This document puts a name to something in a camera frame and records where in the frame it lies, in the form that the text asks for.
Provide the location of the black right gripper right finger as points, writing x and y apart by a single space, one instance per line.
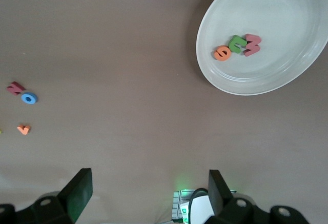
217 195

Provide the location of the orange foam letter v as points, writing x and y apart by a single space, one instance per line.
23 129

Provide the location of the dark red foam letter z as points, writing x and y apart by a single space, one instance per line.
15 88

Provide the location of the green foam letter u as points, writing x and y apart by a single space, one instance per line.
237 44

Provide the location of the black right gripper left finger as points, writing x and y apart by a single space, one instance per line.
78 193

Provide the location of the brown table cover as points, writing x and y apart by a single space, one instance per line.
102 55

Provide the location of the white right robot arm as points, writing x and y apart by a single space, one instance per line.
200 208

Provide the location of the blue foam letter o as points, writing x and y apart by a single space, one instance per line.
29 98

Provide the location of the beige round plate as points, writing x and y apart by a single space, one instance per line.
282 16

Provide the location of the red foam letter w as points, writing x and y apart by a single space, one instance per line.
252 45

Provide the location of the orange foam letter e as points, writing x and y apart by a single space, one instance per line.
222 52

